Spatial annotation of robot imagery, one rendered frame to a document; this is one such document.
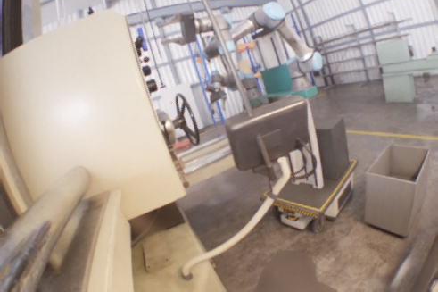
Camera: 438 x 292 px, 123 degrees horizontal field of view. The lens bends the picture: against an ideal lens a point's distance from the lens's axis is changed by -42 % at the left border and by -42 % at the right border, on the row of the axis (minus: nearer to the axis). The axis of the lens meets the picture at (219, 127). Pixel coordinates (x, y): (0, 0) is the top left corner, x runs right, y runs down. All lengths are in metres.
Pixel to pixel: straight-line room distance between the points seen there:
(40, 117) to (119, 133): 0.34
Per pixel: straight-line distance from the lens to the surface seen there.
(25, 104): 0.93
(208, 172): 2.09
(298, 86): 1.42
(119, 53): 0.83
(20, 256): 0.38
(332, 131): 1.82
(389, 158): 2.09
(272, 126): 0.77
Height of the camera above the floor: 1.41
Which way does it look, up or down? 10 degrees down
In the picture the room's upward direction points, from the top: 18 degrees counter-clockwise
